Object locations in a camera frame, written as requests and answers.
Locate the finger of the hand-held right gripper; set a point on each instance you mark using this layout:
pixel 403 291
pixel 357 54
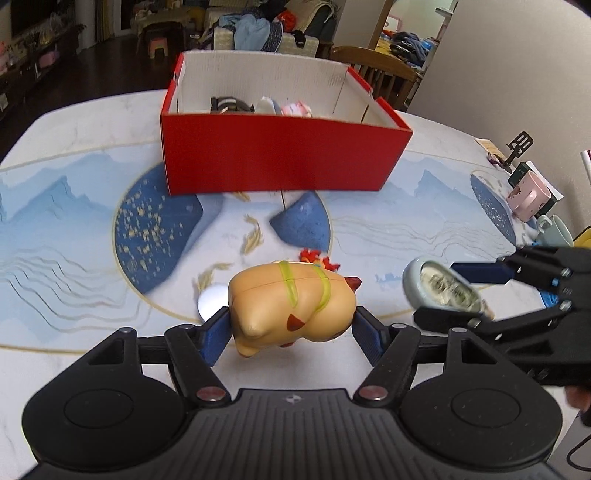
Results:
pixel 443 316
pixel 480 272

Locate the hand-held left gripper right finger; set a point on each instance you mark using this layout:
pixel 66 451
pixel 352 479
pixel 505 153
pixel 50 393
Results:
pixel 367 335

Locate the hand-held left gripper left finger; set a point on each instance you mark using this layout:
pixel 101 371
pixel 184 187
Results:
pixel 217 333

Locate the pale blue oval case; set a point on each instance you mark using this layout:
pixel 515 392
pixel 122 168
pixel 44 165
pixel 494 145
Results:
pixel 438 288

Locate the yellow plastic animal toy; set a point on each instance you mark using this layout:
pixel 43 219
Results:
pixel 286 304

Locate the red cardboard box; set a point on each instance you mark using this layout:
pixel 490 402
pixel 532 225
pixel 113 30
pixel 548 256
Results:
pixel 277 152

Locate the person's right hand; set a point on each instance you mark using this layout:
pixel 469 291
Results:
pixel 579 399

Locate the pale green cup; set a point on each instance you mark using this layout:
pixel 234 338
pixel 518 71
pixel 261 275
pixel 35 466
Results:
pixel 556 230

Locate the pink mug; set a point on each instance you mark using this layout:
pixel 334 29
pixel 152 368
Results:
pixel 528 198

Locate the dark green carton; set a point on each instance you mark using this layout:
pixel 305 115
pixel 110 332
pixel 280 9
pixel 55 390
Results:
pixel 524 170

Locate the beige card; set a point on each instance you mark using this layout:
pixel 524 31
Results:
pixel 487 145

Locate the black phone stand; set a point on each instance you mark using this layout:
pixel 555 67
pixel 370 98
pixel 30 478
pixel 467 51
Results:
pixel 519 147

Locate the black metal gadget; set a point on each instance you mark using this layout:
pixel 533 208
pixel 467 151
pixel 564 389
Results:
pixel 228 104

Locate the wooden chair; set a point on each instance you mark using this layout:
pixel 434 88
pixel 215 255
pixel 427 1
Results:
pixel 378 64

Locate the small pink white item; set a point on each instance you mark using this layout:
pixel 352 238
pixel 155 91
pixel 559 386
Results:
pixel 296 110

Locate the pile of clothes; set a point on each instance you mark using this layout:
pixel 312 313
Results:
pixel 411 46

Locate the yellow white sofa blanket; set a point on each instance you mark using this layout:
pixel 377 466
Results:
pixel 300 47

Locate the dark sofa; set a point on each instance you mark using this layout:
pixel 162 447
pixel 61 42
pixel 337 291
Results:
pixel 318 32

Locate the pink plastic stool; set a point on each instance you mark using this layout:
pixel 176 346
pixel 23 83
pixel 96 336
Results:
pixel 158 46

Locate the small black cloth item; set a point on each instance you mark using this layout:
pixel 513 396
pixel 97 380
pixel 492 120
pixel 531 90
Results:
pixel 298 38

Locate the dark blue dotted garment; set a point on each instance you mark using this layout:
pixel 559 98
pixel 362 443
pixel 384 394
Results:
pixel 273 37

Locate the light blue garment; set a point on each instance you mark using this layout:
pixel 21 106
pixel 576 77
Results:
pixel 247 30

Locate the cream knitted blanket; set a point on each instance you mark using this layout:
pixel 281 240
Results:
pixel 316 11

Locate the red cloth item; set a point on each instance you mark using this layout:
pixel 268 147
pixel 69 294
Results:
pixel 287 21

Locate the small low table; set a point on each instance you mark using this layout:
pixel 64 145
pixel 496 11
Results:
pixel 161 18

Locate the pink plush pig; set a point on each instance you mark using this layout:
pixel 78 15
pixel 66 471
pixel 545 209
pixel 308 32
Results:
pixel 48 59

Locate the dark low tv cabinet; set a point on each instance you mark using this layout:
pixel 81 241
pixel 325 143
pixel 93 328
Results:
pixel 32 69

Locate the wall television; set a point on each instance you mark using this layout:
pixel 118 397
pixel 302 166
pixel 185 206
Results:
pixel 41 16

